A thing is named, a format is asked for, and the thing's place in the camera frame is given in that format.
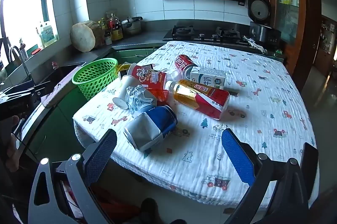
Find kitchen sink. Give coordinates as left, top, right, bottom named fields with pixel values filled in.
left=39, top=62, right=87, bottom=93

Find large cooking oil bottle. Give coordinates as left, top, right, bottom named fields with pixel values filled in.
left=109, top=13, right=124, bottom=41

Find steel faucet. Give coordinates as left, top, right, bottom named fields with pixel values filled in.
left=9, top=46, right=36, bottom=85

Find brown towel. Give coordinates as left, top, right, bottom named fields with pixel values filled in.
left=41, top=76, right=79, bottom=109

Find black gas stove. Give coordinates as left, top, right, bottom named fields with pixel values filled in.
left=163, top=25, right=249, bottom=45

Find black rice cooker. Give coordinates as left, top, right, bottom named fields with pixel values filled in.
left=248, top=0, right=282, bottom=47

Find red cola can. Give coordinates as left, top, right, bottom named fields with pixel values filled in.
left=175, top=55, right=199, bottom=79

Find red snack packet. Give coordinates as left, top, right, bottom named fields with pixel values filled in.
left=128, top=63, right=169, bottom=106

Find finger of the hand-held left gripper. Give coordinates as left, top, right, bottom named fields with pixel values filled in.
left=0, top=81, right=52, bottom=105

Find crushed blue can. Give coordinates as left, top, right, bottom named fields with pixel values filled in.
left=123, top=105, right=178, bottom=152

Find white milk carton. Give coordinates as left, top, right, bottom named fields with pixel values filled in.
left=190, top=68, right=226, bottom=90

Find wooden glass door cabinet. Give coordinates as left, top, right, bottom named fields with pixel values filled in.
left=261, top=0, right=322, bottom=82

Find printed tablecloth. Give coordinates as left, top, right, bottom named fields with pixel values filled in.
left=73, top=41, right=318, bottom=207

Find silver foil wrapper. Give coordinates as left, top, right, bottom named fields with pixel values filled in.
left=125, top=85, right=156, bottom=118

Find clear plastic cup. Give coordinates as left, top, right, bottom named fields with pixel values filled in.
left=162, top=69, right=183, bottom=83

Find round wooden chopping block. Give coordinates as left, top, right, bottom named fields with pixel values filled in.
left=70, top=20, right=104, bottom=53

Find white squeeze bottle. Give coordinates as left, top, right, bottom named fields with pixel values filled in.
left=36, top=26, right=44, bottom=49

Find person's left hand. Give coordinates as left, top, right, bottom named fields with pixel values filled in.
left=0, top=115, right=21, bottom=173

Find tea bottle with red label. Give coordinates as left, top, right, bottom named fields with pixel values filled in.
left=164, top=79, right=230, bottom=119

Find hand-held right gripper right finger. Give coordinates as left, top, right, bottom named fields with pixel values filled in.
left=221, top=128, right=320, bottom=224

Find green kitchen cabinets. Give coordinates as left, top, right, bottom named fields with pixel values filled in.
left=113, top=47, right=158, bottom=66

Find green plastic basket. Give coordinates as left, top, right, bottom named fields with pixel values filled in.
left=72, top=58, right=118, bottom=101

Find steel pot with lid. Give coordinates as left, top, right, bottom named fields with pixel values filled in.
left=122, top=16, right=144, bottom=35

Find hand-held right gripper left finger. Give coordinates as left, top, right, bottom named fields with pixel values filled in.
left=28, top=129, right=118, bottom=224

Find white paper cup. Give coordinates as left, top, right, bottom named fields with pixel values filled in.
left=113, top=75, right=137, bottom=110

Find white rag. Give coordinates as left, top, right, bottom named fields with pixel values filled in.
left=242, top=36, right=267, bottom=53

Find green label detergent bottle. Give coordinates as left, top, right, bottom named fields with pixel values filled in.
left=41, top=24, right=57, bottom=48

